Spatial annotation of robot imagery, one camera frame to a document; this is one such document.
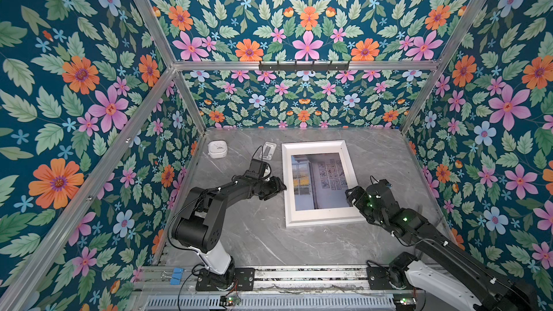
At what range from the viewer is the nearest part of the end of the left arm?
0.82 meters

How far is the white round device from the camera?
108cm

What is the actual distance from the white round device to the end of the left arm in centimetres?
36
